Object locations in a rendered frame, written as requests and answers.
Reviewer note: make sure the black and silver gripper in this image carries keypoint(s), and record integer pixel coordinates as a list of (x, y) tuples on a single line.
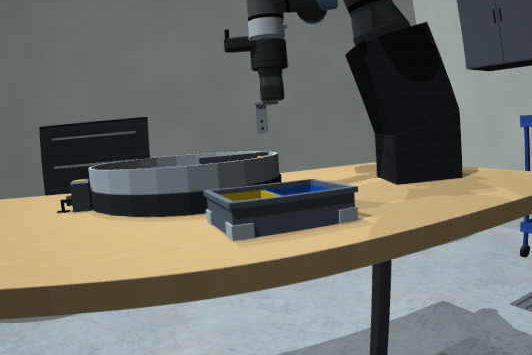
[(268, 55)]

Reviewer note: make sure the dark grey two-compartment bin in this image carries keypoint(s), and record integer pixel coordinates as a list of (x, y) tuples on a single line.
[(268, 209)]

